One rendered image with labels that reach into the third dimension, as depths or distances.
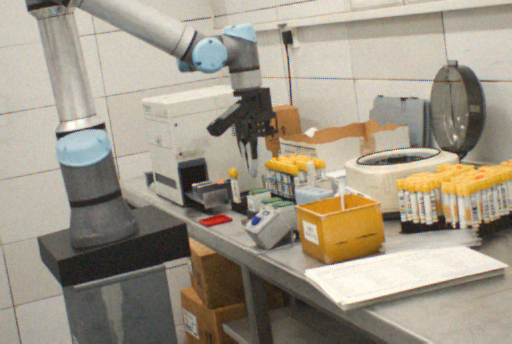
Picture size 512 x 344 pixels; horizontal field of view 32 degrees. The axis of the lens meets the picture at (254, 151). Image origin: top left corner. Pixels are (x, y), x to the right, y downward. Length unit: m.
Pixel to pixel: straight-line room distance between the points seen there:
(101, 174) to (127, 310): 0.30
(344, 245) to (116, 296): 0.51
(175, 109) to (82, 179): 0.62
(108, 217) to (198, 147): 0.63
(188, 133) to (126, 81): 1.33
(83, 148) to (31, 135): 1.81
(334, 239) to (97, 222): 0.52
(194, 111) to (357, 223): 0.86
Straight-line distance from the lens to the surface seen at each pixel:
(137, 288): 1.94
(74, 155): 1.92
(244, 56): 2.09
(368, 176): 2.04
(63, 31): 2.05
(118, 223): 1.94
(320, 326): 3.21
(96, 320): 1.94
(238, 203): 2.32
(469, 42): 2.27
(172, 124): 2.47
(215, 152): 2.52
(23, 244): 3.78
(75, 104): 2.06
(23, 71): 3.71
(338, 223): 1.75
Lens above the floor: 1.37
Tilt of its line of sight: 8 degrees down
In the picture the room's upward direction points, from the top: 8 degrees counter-clockwise
